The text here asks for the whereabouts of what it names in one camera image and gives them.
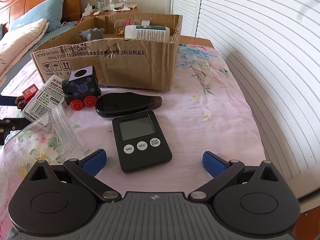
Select clear plastic jar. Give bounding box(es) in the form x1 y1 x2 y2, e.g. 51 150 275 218
1 105 84 171

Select white refill pack box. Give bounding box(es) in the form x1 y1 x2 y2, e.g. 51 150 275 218
22 75 65 122

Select red toy car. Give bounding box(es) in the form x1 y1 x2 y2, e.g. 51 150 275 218
15 84 38 110

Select blue bed sheet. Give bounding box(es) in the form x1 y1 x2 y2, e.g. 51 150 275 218
1 21 76 92

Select pink folded quilt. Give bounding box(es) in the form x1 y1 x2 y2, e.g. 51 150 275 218
1 18 49 86

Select black digital timer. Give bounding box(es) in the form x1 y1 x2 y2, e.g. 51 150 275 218
112 111 172 173

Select black teardrop-shaped case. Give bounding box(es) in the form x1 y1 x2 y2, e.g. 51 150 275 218
95 92 162 118

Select black toy train car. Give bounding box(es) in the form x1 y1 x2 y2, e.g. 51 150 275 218
62 66 101 111

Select blue pillow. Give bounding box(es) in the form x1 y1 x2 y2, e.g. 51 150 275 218
9 0 64 33

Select grey toy animal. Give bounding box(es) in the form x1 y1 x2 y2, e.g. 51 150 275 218
79 28 105 42

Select white power strip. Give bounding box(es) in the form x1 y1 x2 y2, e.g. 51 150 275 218
82 3 96 17

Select brown cardboard box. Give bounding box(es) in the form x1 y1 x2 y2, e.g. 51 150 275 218
31 12 183 91

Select clear bottle yellow capsules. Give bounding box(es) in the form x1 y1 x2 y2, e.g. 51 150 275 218
114 19 151 36

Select small clear spray bottle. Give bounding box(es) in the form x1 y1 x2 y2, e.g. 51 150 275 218
108 0 114 11

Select white louvered closet doors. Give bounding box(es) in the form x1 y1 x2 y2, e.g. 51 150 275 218
171 0 319 198

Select white medicine bottle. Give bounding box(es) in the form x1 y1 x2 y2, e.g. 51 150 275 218
125 25 170 42

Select wooden nightstand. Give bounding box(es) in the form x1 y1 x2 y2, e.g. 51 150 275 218
77 7 138 24

